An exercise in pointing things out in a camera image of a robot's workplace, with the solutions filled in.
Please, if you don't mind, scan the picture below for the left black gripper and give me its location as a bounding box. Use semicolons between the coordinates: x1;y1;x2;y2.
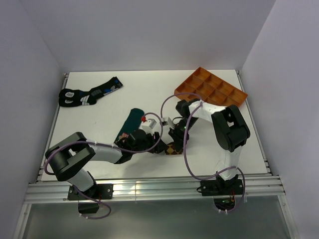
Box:
132;130;167;154

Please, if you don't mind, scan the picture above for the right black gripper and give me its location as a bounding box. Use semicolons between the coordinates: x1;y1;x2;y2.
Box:
169;117;199;152

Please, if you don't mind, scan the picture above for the brown argyle sock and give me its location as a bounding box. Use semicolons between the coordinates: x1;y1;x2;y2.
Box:
165;142;183;155

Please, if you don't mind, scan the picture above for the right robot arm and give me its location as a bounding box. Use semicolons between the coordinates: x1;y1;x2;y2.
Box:
168;99;250;194

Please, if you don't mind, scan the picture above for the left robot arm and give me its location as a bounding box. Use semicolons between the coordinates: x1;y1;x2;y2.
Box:
45;129;168;199

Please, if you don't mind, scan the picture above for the dark teal sock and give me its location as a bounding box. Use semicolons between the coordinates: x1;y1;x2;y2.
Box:
114;108;145;142

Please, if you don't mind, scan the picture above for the orange compartment tray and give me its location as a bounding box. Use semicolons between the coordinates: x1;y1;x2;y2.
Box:
174;67;248;107

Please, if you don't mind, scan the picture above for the black blue sports sock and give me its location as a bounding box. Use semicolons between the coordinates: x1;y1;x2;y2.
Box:
58;77;123;108

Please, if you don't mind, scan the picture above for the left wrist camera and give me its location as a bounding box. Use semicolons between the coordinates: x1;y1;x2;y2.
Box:
140;116;157;135

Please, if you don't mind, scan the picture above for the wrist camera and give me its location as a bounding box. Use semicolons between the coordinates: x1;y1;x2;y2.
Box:
140;116;157;135
161;117;174;128

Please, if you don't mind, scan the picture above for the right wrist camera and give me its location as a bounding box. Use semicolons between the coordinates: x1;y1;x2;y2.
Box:
161;117;174;128

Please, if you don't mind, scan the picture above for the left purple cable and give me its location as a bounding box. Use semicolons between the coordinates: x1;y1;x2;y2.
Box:
43;112;164;220

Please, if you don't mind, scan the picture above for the purple cable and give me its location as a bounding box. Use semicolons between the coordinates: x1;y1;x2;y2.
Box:
160;93;247;214
43;112;164;220

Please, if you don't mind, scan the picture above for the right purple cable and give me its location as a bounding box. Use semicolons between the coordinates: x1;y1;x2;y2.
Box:
160;93;247;214

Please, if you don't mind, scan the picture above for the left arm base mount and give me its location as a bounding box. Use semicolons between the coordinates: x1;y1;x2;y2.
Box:
67;184;113;215

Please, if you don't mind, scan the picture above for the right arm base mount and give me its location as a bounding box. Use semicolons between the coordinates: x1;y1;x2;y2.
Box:
196;177;244;211

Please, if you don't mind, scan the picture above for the aluminium front rail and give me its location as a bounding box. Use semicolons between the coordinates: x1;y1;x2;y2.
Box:
23;175;286;204

